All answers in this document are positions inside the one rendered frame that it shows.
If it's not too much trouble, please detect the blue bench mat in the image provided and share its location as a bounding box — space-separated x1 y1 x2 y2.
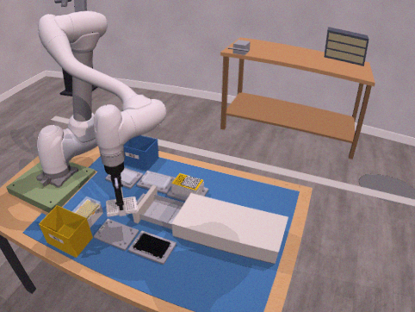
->
23 156 300 312

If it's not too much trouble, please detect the blue box with label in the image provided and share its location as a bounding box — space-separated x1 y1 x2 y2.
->
123 135 159 171

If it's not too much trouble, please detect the yellow open-top bin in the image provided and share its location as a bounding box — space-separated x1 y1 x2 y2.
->
39 205 93 258

